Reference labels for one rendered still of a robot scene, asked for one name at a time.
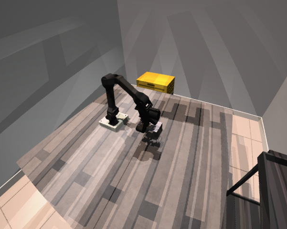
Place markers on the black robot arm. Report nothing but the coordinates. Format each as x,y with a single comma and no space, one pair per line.
140,99

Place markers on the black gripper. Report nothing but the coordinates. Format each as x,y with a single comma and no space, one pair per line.
143,124

